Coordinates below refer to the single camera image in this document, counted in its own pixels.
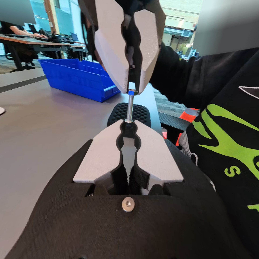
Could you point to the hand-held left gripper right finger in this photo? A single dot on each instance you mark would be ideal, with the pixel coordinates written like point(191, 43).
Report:
point(160, 158)

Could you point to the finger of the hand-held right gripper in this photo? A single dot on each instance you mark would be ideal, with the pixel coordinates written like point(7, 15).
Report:
point(111, 40)
point(149, 40)

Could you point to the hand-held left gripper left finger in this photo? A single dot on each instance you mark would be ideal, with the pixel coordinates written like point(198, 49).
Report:
point(99, 158)

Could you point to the large blue plastic bin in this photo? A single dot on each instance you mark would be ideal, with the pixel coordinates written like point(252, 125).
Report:
point(77, 79)

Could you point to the long thin silver bolt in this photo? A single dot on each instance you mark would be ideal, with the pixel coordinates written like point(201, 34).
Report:
point(130, 107)

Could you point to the wooden office desk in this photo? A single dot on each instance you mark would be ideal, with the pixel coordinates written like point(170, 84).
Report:
point(44, 42)

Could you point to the black mesh cushion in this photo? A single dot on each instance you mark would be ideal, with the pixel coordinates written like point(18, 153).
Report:
point(139, 113)

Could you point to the orange traffic cone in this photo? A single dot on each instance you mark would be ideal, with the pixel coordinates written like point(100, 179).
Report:
point(189, 115)

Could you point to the person's black printed shirt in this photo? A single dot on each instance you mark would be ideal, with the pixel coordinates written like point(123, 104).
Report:
point(230, 162)

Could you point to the sign on white stand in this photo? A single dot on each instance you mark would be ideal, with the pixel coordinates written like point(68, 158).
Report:
point(2, 110)

